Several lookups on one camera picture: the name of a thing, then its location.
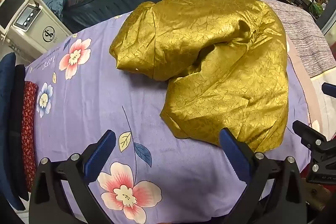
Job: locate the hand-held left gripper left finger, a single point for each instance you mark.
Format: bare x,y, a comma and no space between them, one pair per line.
99,153

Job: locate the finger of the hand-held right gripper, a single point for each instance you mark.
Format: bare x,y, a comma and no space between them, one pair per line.
308,134
329,89

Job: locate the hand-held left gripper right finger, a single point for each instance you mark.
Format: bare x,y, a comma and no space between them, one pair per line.
233,153

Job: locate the gold crinkled jacket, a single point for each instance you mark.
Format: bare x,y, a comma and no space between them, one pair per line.
210,56

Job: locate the pale pink blanket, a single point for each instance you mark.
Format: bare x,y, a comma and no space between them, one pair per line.
302,87

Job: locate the purple floral bed sheet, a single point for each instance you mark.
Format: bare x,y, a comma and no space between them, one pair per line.
92,108

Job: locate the grey striped blanket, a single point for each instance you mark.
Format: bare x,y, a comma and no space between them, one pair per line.
302,29

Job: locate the red patterned cloth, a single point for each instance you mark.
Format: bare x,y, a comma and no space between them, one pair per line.
29,134

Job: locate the black cloth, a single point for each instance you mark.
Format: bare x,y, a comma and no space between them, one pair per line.
19,121

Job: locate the navy blue cloth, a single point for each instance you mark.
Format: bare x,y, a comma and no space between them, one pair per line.
6,108

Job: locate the white machine cabinet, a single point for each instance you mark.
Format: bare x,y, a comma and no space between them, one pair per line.
39,29

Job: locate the white framed monitor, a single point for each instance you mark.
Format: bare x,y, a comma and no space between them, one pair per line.
10,6

